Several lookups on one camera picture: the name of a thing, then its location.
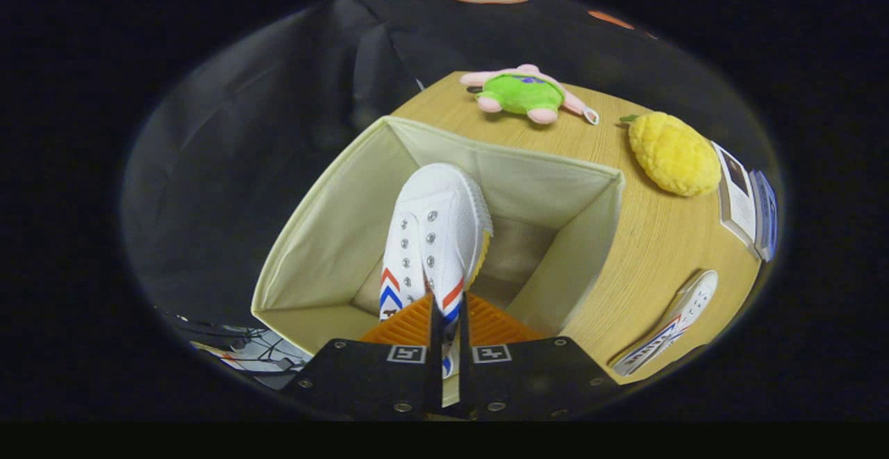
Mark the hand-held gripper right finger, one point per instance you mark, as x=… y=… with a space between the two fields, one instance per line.
x=464 y=369

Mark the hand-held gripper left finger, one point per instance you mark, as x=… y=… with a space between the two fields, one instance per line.
x=436 y=369

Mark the white striped canvas shoe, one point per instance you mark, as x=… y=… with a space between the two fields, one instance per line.
x=684 y=310
x=434 y=223

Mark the beige fabric storage box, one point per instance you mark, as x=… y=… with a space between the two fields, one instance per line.
x=326 y=237

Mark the pink star plush toy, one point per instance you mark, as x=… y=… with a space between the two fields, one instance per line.
x=521 y=94

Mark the yellow pineapple plush toy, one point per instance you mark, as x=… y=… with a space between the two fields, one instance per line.
x=674 y=157

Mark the white booklet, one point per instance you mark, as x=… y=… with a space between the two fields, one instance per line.
x=737 y=202

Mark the blue book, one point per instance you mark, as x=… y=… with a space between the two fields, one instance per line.
x=764 y=216

